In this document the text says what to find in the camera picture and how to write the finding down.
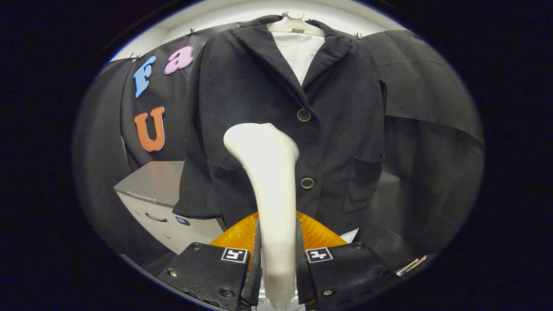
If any grey drawer cabinet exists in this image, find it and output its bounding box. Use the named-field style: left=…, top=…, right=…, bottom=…
left=113, top=161, right=227, bottom=255

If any black backdrop cloth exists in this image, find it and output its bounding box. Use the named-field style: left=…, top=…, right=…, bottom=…
left=73, top=22, right=484, bottom=277

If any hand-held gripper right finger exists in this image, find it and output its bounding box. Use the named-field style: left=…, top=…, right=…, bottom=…
left=295, top=212, right=400, bottom=311

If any black jacket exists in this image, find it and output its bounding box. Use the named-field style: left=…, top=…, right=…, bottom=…
left=173, top=15, right=387, bottom=236

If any white clothes hanger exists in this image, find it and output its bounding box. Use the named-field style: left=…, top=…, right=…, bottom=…
left=267, top=11, right=325, bottom=37

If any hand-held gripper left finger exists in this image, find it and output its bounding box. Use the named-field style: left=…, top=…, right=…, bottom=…
left=158, top=212, right=263, bottom=311

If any white garment steamer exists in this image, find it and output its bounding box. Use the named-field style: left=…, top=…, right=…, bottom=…
left=223, top=123, right=300, bottom=311

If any white inner shirt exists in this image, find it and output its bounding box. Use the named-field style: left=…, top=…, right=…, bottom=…
left=272, top=31, right=359, bottom=243

